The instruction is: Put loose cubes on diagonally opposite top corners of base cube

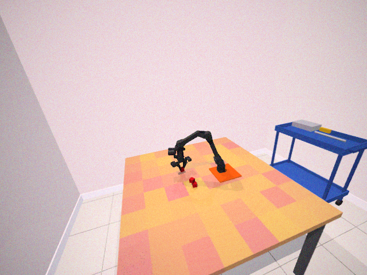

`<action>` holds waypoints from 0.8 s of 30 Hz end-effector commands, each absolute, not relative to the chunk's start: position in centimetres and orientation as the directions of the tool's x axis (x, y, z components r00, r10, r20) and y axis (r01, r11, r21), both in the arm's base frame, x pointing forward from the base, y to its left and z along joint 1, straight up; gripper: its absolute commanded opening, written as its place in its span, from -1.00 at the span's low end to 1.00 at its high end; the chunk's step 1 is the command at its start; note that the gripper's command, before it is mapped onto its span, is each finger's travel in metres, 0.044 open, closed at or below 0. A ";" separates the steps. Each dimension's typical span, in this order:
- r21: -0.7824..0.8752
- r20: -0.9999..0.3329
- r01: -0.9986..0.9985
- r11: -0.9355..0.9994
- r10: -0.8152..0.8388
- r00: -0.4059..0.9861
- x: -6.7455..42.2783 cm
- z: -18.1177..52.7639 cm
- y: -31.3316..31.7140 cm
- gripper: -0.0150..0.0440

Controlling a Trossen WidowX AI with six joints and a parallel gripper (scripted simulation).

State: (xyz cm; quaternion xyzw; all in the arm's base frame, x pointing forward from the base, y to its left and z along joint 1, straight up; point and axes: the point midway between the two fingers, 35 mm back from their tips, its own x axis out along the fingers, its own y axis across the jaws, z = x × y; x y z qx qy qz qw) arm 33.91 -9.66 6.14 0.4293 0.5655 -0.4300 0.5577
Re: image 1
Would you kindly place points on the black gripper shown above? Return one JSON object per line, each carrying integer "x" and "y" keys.
{"x": 181, "y": 159}

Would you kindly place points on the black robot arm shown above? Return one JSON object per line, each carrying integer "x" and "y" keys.
{"x": 179, "y": 147}

